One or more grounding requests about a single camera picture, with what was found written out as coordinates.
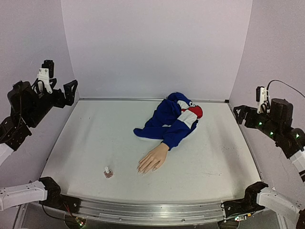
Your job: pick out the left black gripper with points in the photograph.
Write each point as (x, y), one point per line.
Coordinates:
(62, 101)

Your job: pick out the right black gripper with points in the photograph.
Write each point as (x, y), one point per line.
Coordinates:
(249, 117)

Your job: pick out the pink nail polish bottle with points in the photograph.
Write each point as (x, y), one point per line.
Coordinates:
(108, 175)

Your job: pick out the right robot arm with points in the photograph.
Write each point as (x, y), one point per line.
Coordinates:
(275, 123)

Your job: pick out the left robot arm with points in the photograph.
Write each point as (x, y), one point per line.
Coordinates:
(28, 106)

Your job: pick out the blue red white jacket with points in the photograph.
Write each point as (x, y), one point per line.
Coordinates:
(173, 120)

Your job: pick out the mannequin hand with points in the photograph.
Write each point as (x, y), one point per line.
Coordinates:
(154, 159)

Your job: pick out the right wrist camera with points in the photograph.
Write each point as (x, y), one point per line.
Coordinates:
(262, 98)

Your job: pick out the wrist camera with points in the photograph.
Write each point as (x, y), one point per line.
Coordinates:
(262, 98)
(45, 76)

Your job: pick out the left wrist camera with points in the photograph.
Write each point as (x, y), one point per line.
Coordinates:
(45, 76)

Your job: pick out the aluminium table front rail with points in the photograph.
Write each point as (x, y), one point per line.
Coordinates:
(148, 214)

